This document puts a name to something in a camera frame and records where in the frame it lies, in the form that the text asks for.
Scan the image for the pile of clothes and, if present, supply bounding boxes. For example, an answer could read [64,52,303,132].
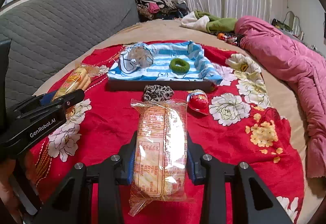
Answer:
[135,0,189,22]

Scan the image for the green fuzzy scrunchie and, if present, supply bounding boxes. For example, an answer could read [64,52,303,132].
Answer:
[169,58,190,73]

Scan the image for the person's left forearm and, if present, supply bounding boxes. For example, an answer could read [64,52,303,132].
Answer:
[0,158,26,224]

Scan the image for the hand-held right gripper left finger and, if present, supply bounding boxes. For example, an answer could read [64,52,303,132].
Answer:
[33,131,139,224]

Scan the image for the blue striped cartoon cloth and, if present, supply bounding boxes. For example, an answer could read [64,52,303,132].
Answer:
[107,41,222,85]

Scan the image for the red toy egg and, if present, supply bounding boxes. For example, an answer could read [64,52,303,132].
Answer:
[187,89,210,115]

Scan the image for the leopard print scrunchie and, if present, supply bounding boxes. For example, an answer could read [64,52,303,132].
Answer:
[143,84,175,102]

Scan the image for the pink quilt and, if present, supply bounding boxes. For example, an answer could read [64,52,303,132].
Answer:
[234,16,326,179]

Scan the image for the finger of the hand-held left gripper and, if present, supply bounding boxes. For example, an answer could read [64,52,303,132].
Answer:
[13,89,85,117]
[11,91,58,110]

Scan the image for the red floral blanket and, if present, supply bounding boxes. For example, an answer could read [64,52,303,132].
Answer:
[28,40,306,224]

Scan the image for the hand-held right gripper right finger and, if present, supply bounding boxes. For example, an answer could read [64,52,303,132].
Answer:
[186,135,293,224]

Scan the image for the yellow biscuit packet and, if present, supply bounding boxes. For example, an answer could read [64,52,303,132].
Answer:
[128,98,189,216]
[51,65,95,102]

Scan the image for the grey dresser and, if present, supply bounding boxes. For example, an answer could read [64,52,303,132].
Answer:
[293,33,326,58]

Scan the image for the colourful foil wrappers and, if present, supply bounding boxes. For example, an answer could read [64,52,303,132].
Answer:
[225,33,241,44]

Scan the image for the vanity mirror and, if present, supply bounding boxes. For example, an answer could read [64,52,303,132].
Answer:
[284,11,305,38]

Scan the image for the clear plastic wrapper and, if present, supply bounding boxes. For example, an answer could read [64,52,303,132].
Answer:
[127,46,155,69]

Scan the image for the green and white blanket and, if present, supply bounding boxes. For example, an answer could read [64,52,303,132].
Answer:
[180,10,238,33]

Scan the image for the dark bag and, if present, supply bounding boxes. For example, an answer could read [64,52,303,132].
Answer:
[271,18,292,31]

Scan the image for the grey quilted headboard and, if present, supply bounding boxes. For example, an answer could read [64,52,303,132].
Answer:
[0,0,140,107]

